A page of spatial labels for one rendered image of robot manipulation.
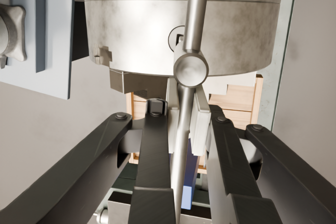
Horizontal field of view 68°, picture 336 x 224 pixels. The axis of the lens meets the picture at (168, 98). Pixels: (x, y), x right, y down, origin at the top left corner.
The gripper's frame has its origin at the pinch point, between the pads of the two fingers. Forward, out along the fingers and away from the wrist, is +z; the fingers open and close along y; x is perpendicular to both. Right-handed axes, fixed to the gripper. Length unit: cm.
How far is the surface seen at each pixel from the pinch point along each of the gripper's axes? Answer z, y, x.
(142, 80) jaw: 20.6, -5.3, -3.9
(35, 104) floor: 160, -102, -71
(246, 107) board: 45, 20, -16
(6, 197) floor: 170, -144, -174
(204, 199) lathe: 45, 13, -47
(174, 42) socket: 13.4, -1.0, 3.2
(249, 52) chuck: 16.0, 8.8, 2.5
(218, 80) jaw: 25.2, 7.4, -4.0
